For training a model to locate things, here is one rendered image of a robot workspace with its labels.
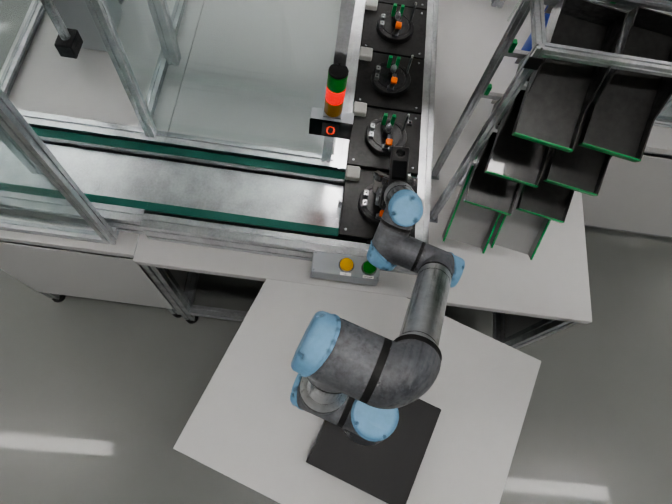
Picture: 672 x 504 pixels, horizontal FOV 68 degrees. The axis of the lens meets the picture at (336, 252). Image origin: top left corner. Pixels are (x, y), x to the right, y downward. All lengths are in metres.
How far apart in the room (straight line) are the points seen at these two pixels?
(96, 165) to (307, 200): 0.69
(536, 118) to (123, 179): 1.24
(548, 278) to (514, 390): 0.40
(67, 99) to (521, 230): 1.60
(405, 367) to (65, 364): 1.99
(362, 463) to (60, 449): 1.49
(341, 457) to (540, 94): 1.03
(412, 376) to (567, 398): 1.95
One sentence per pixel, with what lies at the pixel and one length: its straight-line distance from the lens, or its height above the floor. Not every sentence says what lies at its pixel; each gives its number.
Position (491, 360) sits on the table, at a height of 0.86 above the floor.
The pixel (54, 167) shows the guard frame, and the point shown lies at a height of 1.32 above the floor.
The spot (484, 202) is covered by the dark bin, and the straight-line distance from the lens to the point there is 1.45.
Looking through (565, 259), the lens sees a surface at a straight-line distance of 1.90.
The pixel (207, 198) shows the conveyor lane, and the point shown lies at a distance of 1.68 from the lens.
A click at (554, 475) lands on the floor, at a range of 2.69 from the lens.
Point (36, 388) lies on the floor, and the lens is 2.65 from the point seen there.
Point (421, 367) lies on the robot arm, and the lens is 0.87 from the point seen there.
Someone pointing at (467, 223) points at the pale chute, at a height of 1.04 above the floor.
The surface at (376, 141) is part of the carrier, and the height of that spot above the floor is 0.99.
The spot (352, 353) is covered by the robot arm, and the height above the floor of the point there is 1.58.
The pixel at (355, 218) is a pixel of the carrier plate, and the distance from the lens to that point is 1.59.
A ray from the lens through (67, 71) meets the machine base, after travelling 2.15.
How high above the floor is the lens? 2.40
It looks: 68 degrees down
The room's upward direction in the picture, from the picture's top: 15 degrees clockwise
